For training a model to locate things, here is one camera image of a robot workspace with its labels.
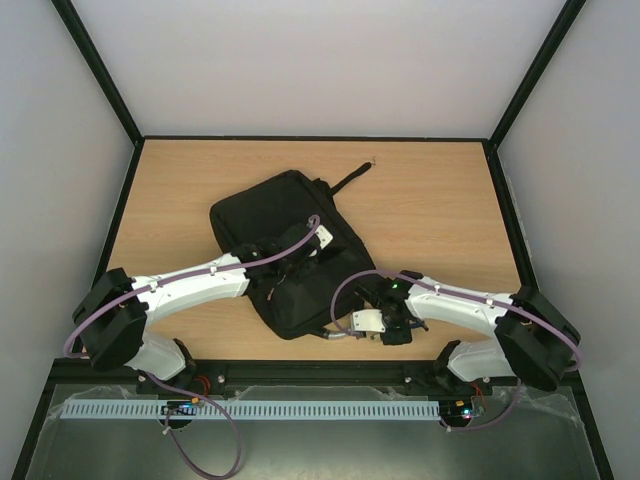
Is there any blue capped marker pen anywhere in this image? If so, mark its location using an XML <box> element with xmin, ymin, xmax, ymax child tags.
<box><xmin>410</xmin><ymin>322</ymin><xmax>429</xmax><ymax>331</ymax></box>

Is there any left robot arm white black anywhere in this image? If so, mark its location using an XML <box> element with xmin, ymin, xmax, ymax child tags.
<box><xmin>64</xmin><ymin>216</ymin><xmax>334</xmax><ymax>387</ymax></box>

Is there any black student backpack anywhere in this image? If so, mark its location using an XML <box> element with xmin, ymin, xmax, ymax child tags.
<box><xmin>209</xmin><ymin>162</ymin><xmax>375</xmax><ymax>340</ymax></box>

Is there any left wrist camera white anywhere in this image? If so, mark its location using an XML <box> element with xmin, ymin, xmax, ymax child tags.
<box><xmin>314</xmin><ymin>225</ymin><xmax>334</xmax><ymax>250</ymax></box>

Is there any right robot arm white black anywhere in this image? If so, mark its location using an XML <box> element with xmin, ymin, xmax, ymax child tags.
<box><xmin>350</xmin><ymin>271</ymin><xmax>581</xmax><ymax>392</ymax></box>

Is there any light blue cable duct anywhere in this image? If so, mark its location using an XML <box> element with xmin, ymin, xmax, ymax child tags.
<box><xmin>60</xmin><ymin>399</ymin><xmax>440</xmax><ymax>421</ymax></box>

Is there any black frame rail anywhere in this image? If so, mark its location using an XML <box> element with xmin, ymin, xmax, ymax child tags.
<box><xmin>49</xmin><ymin>357</ymin><xmax>581</xmax><ymax>396</ymax></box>

